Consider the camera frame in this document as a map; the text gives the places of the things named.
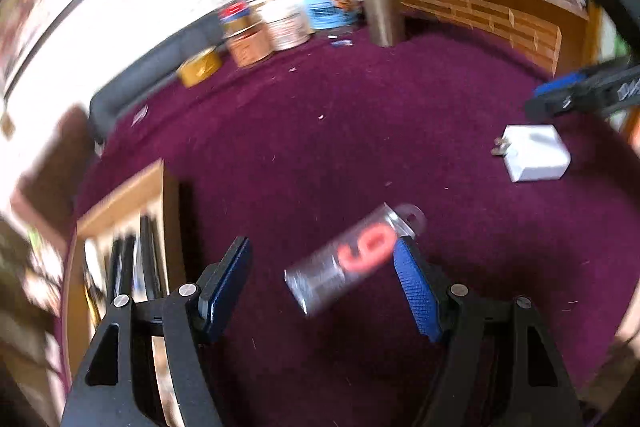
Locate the clear tube with red label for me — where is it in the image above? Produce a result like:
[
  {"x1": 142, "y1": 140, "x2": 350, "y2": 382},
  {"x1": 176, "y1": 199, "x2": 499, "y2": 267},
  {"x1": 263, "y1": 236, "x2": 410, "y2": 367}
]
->
[{"x1": 284, "y1": 202, "x2": 427, "y2": 318}]

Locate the brown armchair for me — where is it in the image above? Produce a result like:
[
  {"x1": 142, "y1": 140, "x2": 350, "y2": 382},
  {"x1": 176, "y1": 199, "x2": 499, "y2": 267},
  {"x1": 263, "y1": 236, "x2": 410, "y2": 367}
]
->
[{"x1": 10, "y1": 106, "x2": 97, "y2": 249}]

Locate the maroon table cloth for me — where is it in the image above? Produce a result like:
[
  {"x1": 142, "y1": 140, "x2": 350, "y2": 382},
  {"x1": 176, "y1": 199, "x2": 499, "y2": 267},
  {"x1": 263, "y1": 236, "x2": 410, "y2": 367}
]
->
[{"x1": 55, "y1": 27, "x2": 640, "y2": 427}]

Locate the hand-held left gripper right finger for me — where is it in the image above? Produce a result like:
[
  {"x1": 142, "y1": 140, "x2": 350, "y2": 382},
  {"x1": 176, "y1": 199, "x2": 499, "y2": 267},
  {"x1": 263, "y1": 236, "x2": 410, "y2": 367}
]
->
[{"x1": 394, "y1": 237, "x2": 583, "y2": 427}]

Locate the wooden slatted counter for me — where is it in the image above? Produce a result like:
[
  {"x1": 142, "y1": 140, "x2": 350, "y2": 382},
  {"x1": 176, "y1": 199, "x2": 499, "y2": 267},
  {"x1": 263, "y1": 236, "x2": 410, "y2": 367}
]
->
[{"x1": 394, "y1": 0, "x2": 603, "y2": 78}]

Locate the wooden tray with dark items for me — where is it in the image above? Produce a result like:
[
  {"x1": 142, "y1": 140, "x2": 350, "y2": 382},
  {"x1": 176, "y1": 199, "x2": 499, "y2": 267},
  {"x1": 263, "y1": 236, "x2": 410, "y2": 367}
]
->
[{"x1": 64, "y1": 159, "x2": 182, "y2": 427}]

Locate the white charger plug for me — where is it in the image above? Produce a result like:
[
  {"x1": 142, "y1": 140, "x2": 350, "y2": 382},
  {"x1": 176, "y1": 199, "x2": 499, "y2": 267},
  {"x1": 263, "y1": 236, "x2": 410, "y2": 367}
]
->
[{"x1": 492, "y1": 124, "x2": 572, "y2": 183}]

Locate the round yellow tin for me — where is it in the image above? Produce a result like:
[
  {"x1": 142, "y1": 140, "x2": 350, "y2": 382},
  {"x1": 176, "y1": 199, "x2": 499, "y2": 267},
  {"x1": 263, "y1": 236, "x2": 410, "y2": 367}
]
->
[{"x1": 177, "y1": 48, "x2": 224, "y2": 88}]

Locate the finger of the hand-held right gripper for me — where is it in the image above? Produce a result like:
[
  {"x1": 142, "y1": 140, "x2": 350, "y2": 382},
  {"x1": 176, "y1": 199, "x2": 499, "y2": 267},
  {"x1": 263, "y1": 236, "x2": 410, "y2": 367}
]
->
[
  {"x1": 524, "y1": 82, "x2": 640, "y2": 118},
  {"x1": 532, "y1": 58, "x2": 640, "y2": 100}
]

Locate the white plastic bucket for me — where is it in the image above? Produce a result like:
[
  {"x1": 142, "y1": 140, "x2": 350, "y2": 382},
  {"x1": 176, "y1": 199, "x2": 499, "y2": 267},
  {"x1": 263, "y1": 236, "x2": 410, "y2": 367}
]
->
[{"x1": 261, "y1": 0, "x2": 311, "y2": 51}]

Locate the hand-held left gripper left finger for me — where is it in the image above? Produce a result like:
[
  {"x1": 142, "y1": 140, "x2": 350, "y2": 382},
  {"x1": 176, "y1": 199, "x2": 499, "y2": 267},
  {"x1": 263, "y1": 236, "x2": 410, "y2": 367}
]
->
[{"x1": 60, "y1": 236, "x2": 252, "y2": 427}]

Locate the slim black pen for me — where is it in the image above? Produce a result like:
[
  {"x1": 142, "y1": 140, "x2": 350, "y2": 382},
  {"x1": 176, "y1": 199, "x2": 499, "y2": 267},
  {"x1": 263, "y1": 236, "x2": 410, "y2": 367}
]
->
[{"x1": 107, "y1": 234, "x2": 137, "y2": 304}]

